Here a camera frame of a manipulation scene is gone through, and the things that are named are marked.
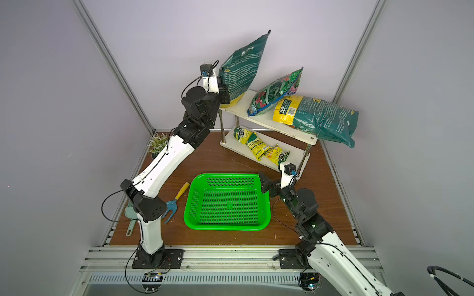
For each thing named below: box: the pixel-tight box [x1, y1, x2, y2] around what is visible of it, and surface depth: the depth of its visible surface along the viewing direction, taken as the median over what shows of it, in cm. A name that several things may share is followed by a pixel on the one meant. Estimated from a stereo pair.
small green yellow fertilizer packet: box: [266, 143, 291, 166], surface depth 98 cm
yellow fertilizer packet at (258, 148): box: [246, 138, 272, 161], surface depth 100 cm
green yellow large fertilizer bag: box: [272, 95, 360, 149], surface depth 70 cm
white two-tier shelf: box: [218, 89, 319, 180], surface depth 99 cm
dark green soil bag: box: [218, 29, 271, 108], surface depth 68 cm
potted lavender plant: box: [148, 133, 168, 159], surface depth 92 cm
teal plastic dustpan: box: [124, 201, 138, 237], surface depth 84 cm
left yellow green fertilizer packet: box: [233, 127, 258, 145], surface depth 106 cm
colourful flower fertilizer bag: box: [246, 66, 304, 117], surface depth 74 cm
